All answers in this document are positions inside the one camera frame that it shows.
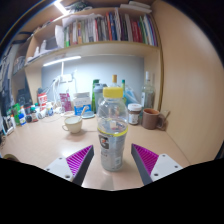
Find pink packet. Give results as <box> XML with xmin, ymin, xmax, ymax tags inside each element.
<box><xmin>59</xmin><ymin>92</ymin><xmax>73</xmax><ymax>113</ymax></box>

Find dark green bottle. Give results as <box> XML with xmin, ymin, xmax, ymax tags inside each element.
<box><xmin>91</xmin><ymin>78</ymin><xmax>100</xmax><ymax>114</ymax></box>

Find spoon in cream cup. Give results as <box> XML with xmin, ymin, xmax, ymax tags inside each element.
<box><xmin>80</xmin><ymin>105</ymin><xmax>90</xmax><ymax>118</ymax></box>

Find white-lidded brown spread jar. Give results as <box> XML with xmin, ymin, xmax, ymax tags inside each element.
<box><xmin>127</xmin><ymin>103</ymin><xmax>143</xmax><ymax>126</ymax></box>

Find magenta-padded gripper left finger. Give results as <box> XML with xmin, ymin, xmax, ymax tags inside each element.
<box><xmin>44</xmin><ymin>144</ymin><xmax>95</xmax><ymax>187</ymax></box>

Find orange-capped bottle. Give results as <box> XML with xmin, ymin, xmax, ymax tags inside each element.
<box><xmin>110</xmin><ymin>74</ymin><xmax>119</xmax><ymax>88</ymax></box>

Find tall clear glass bottle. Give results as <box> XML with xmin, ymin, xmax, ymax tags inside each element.
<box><xmin>140</xmin><ymin>70</ymin><xmax>156</xmax><ymax>110</ymax></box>

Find brown ceramic mug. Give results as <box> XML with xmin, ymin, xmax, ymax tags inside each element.
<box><xmin>141</xmin><ymin>107</ymin><xmax>167</xmax><ymax>131</ymax></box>

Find wooden bookshelf unit with books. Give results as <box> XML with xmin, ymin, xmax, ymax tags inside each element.
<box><xmin>11</xmin><ymin>0</ymin><xmax>162</xmax><ymax>71</ymax></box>

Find cream ceramic cup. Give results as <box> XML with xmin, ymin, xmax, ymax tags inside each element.
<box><xmin>61</xmin><ymin>114</ymin><xmax>83</xmax><ymax>135</ymax></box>

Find green-capped slim bottle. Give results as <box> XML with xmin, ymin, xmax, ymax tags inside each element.
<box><xmin>120</xmin><ymin>78</ymin><xmax>128</xmax><ymax>105</ymax></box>

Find clear yellow-capped drink bottle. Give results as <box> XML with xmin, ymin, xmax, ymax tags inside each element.
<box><xmin>96</xmin><ymin>86</ymin><xmax>129</xmax><ymax>173</ymax></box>

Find grey insulated flask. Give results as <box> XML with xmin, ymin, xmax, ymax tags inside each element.
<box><xmin>93</xmin><ymin>83</ymin><xmax>108</xmax><ymax>113</ymax></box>

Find red and white canister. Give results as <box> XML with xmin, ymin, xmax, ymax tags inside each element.
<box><xmin>37</xmin><ymin>92</ymin><xmax>49</xmax><ymax>109</ymax></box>

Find white LED light bar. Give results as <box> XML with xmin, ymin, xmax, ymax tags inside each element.
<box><xmin>42</xmin><ymin>55</ymin><xmax>83</xmax><ymax>68</ymax></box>

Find small green bottle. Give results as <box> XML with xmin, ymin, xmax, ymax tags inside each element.
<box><xmin>11</xmin><ymin>103</ymin><xmax>22</xmax><ymax>126</ymax></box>

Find small blue-labelled white bottle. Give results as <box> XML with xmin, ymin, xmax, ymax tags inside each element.
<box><xmin>18</xmin><ymin>111</ymin><xmax>28</xmax><ymax>127</ymax></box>

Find ceiling fluorescent tube light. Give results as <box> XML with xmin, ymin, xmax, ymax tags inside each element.
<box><xmin>53</xmin><ymin>0</ymin><xmax>69</xmax><ymax>16</ymax></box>

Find blue and white carton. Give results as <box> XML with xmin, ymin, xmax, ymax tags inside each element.
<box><xmin>72</xmin><ymin>92</ymin><xmax>93</xmax><ymax>117</ymax></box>

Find blue plastic bag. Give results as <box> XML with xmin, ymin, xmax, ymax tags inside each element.
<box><xmin>124</xmin><ymin>87</ymin><xmax>143</xmax><ymax>108</ymax></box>

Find light blue hairbrush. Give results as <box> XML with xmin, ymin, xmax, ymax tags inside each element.
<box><xmin>80</xmin><ymin>110</ymin><xmax>96</xmax><ymax>120</ymax></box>

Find white wall power strip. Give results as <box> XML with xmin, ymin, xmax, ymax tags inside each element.
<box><xmin>59</xmin><ymin>73</ymin><xmax>74</xmax><ymax>84</ymax></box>

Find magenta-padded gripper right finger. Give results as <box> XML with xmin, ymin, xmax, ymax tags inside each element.
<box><xmin>131</xmin><ymin>143</ymin><xmax>184</xmax><ymax>186</ymax></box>

